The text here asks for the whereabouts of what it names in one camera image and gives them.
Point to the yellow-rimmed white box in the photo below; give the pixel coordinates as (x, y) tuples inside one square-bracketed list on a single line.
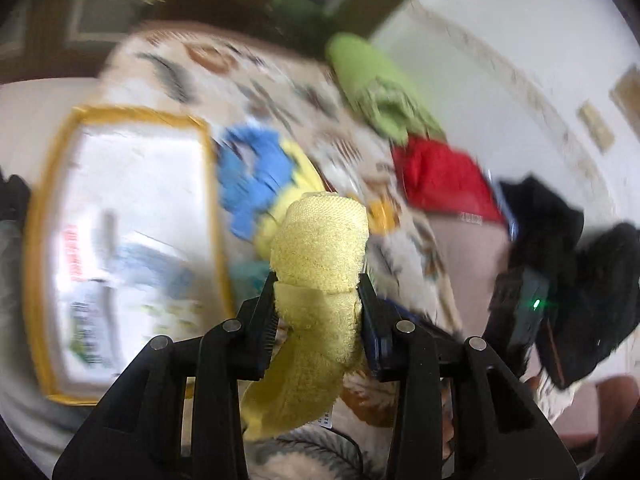
[(130, 185)]

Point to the dark wooden glass cabinet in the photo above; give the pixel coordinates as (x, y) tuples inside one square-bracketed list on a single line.
[(50, 35)]

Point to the leaf printed blanket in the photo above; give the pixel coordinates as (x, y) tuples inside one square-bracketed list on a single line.
[(280, 85)]

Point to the teal cloth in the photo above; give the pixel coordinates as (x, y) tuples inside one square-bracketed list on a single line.
[(250, 272)]

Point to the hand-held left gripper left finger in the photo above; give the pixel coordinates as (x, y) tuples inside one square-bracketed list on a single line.
[(265, 332)]

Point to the red jacket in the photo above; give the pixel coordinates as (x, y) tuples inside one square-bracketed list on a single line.
[(440, 180)]

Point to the beige wall switch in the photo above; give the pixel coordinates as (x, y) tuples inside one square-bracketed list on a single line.
[(596, 126), (627, 91)]

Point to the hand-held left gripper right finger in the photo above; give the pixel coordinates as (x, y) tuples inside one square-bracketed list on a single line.
[(372, 340)]

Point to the blue towel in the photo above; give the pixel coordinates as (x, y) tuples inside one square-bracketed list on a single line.
[(250, 170)]

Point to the black clothing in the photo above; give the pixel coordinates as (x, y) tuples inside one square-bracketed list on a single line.
[(610, 280)]

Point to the green rolled blanket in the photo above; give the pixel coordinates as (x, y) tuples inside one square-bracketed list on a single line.
[(362, 70)]

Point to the yellow towel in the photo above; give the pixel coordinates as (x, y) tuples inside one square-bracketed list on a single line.
[(302, 172), (320, 245)]

